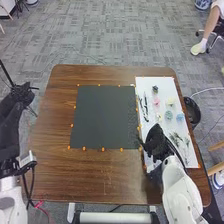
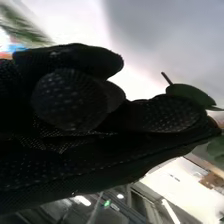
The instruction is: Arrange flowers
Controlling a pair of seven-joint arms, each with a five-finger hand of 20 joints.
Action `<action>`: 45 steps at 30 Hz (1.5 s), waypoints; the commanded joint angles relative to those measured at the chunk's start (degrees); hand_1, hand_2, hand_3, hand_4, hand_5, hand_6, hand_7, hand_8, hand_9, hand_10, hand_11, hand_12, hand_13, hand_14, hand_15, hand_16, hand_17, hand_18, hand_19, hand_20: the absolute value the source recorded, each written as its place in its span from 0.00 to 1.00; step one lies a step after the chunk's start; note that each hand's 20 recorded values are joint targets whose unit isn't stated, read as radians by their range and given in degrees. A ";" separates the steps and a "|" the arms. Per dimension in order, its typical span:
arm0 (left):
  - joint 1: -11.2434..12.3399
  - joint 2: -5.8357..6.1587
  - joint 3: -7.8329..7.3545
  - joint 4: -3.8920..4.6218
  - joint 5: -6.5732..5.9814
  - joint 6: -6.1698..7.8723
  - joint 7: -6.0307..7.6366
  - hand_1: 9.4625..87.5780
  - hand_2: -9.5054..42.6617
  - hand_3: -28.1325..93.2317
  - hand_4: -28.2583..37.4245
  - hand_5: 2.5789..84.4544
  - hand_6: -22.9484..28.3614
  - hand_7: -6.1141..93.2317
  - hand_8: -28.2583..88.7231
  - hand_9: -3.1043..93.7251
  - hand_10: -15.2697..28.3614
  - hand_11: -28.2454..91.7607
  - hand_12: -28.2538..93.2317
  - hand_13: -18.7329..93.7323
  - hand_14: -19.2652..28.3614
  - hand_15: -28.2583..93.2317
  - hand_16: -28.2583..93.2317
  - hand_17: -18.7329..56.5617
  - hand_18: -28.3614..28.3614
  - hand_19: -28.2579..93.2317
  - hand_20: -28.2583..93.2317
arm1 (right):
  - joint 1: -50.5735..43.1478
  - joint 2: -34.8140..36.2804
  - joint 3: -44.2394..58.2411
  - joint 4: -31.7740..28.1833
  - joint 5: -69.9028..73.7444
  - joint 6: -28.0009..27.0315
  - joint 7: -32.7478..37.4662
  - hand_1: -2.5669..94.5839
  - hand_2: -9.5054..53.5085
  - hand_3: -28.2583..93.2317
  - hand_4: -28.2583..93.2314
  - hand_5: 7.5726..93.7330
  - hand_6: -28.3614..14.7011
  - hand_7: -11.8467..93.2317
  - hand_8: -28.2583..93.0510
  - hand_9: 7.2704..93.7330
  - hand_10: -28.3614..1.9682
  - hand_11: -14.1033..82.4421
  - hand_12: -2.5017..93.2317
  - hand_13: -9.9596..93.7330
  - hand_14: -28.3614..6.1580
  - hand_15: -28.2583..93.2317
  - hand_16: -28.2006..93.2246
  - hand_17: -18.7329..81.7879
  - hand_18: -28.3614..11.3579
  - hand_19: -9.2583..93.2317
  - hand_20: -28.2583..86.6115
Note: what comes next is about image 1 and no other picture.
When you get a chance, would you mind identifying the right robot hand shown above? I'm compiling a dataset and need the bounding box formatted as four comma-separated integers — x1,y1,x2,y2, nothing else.
138,122,175,166

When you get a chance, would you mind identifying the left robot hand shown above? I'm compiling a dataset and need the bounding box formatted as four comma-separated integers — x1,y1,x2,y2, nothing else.
0,81,36,162

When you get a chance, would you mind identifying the green sprig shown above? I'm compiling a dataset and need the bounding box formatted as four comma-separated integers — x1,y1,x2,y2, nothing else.
183,136,192,158
142,91,150,123
168,131,184,146
136,94,144,113

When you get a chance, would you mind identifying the teal flower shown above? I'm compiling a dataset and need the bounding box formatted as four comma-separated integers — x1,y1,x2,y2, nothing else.
164,110,174,121

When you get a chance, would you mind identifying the pink flower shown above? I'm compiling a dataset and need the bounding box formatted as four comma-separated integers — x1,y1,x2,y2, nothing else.
152,96,162,108

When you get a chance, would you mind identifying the yellow flower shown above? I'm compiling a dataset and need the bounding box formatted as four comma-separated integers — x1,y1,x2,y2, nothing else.
166,96,178,107

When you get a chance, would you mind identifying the black tripod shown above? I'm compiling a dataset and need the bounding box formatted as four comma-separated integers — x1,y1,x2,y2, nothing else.
0,59,40,118

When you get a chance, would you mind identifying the black round bin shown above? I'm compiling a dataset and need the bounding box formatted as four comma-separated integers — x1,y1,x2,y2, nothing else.
183,96,203,131

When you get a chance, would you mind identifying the white sheet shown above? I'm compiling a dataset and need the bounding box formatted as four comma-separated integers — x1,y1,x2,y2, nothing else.
134,76,200,170

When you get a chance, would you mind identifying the dark mat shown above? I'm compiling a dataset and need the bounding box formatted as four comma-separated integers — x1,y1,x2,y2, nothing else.
67,84,142,150

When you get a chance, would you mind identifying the pale grey bar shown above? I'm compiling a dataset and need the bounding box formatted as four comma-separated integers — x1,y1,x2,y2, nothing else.
67,202,162,224

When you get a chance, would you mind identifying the person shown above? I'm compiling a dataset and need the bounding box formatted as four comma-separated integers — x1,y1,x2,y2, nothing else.
190,0,224,57

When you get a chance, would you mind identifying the black cable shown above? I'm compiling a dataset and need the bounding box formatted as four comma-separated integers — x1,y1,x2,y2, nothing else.
20,164,37,209

